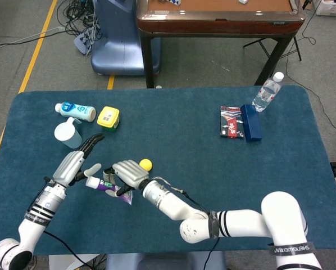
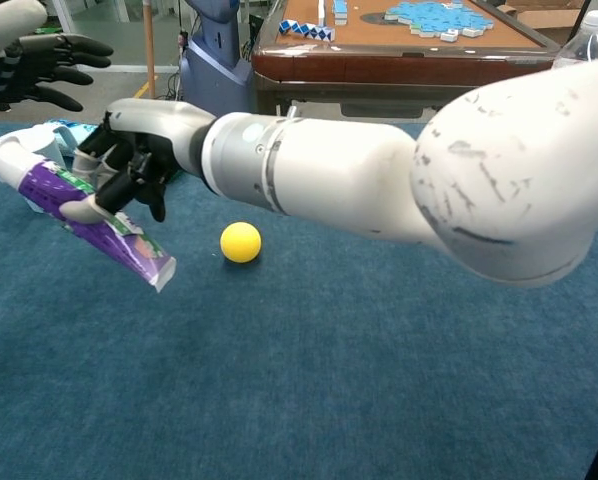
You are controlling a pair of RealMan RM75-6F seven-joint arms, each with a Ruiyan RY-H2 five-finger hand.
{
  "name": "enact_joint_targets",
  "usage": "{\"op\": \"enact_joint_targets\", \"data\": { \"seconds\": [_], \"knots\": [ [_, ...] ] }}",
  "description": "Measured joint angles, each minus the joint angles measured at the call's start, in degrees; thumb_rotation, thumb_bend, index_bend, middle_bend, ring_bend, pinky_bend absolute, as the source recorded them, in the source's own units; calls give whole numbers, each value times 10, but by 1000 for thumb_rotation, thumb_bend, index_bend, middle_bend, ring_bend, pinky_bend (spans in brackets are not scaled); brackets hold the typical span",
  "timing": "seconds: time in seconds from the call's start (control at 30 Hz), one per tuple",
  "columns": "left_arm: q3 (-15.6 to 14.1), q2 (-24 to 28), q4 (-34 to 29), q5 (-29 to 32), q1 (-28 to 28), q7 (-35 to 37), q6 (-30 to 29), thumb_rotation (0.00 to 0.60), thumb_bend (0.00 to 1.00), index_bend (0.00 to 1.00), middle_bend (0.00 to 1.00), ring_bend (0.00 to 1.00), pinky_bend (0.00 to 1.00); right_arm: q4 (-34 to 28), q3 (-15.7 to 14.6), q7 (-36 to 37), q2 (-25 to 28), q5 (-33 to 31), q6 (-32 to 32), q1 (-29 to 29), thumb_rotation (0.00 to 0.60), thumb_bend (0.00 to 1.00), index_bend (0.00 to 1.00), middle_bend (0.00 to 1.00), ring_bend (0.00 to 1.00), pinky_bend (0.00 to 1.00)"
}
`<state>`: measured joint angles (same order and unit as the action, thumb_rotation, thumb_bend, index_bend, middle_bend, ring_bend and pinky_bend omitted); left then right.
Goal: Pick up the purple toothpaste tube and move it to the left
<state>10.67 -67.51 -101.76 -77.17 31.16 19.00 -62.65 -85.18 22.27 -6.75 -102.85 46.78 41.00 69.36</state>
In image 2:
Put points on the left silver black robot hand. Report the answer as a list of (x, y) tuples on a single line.
[(54, 55)]

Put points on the blue table cloth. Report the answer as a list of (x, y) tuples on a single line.
[(329, 375)]

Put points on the yellow ball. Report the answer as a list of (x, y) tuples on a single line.
[(240, 242)]

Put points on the blue mahjong tile pile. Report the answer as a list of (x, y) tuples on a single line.
[(429, 17)]

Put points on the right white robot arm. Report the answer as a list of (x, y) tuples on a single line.
[(379, 175)]

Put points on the cardboard box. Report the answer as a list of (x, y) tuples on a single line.
[(544, 20)]

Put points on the wooden pole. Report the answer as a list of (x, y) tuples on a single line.
[(150, 50)]

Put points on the clear water bottle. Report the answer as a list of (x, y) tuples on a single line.
[(581, 47)]

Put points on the blue machine base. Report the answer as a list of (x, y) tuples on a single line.
[(214, 75)]

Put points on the brown mahjong table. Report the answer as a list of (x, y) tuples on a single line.
[(379, 70)]

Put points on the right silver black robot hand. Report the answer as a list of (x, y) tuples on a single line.
[(154, 130)]

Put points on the purple white tube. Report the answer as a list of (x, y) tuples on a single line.
[(44, 187)]

